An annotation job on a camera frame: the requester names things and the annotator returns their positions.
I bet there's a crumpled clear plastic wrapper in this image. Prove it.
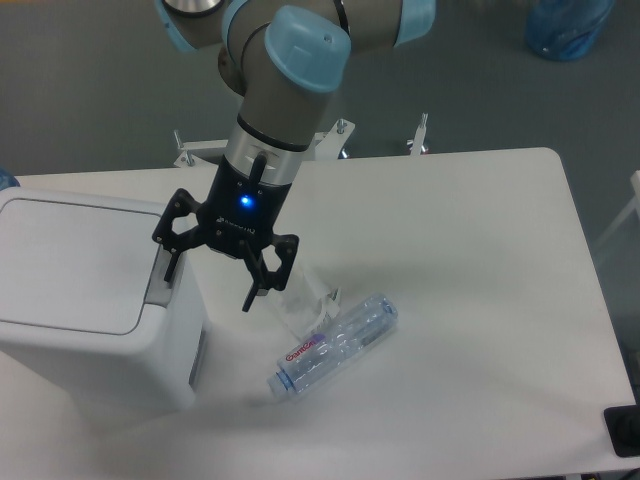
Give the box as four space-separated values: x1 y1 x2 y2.
266 263 342 340

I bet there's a black device at table edge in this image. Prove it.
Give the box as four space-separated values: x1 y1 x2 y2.
604 405 639 458

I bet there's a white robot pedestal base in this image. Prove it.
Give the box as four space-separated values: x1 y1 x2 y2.
173 112 430 168

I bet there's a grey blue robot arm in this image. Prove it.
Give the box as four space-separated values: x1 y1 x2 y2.
152 1 436 299

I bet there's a white push-lid trash can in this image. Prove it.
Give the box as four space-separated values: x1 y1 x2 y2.
1 187 210 410

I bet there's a blue object at left edge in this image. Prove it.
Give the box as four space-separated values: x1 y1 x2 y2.
0 167 20 191

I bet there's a clear plastic water bottle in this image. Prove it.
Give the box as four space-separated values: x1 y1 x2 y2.
267 294 398 400

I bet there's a white furniture piece at right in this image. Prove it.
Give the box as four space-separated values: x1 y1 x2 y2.
595 170 639 249

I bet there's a blue water jug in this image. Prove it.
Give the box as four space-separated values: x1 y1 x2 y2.
524 0 616 62

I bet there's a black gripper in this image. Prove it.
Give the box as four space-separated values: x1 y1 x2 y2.
152 155 301 313

